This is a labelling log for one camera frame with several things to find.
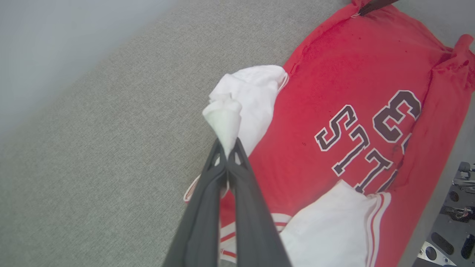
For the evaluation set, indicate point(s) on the red and white jersey garment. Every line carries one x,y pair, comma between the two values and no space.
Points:
334,92

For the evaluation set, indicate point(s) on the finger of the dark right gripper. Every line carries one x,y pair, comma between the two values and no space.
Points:
374,5

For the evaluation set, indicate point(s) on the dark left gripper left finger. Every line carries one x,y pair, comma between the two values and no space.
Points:
202,222

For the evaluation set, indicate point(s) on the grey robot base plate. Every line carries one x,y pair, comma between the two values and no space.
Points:
451,230

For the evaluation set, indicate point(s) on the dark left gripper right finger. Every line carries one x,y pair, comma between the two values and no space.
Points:
252,230

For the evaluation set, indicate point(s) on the grey fabric sofa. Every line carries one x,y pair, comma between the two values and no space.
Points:
111,155

